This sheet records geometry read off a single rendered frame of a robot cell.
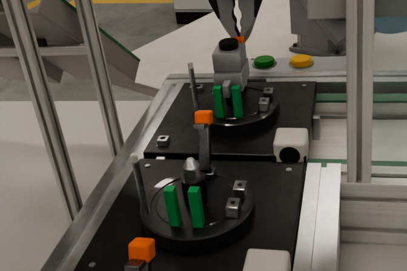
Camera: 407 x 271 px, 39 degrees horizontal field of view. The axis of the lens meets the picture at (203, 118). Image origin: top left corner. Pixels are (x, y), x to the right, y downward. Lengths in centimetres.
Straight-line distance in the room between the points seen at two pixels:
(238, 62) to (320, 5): 20
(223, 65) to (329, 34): 53
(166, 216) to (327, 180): 22
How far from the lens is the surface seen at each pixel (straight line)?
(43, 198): 101
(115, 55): 98
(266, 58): 110
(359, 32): 67
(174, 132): 89
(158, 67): 142
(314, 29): 137
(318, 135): 91
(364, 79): 69
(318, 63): 109
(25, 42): 71
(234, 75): 85
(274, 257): 61
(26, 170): 111
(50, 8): 85
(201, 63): 140
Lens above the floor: 140
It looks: 28 degrees down
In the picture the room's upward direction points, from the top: 8 degrees counter-clockwise
